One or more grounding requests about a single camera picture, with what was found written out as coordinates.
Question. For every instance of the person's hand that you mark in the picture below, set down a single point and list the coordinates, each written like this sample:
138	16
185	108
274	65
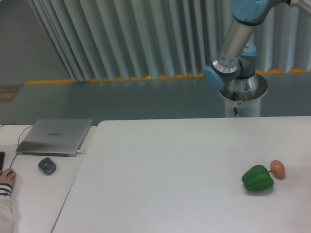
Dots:
8	177

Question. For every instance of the brown egg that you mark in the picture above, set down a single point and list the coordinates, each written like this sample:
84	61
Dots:
278	169

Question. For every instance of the white striped sleeve forearm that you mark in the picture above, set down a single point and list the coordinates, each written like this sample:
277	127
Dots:
6	217

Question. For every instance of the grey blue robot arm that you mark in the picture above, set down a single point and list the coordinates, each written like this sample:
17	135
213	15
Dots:
247	14

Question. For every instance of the green bell pepper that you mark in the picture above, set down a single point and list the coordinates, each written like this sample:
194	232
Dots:
257	179

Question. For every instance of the black phone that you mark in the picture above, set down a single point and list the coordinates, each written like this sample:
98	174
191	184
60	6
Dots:
2	157

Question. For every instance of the silver laptop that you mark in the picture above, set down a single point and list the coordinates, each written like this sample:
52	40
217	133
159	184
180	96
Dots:
55	136

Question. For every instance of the white usb plug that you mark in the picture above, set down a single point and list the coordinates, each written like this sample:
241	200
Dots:
81	152

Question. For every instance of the white folding partition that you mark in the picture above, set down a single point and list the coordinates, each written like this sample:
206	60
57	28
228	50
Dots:
134	39

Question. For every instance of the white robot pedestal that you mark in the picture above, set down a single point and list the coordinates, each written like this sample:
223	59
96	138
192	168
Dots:
242	97

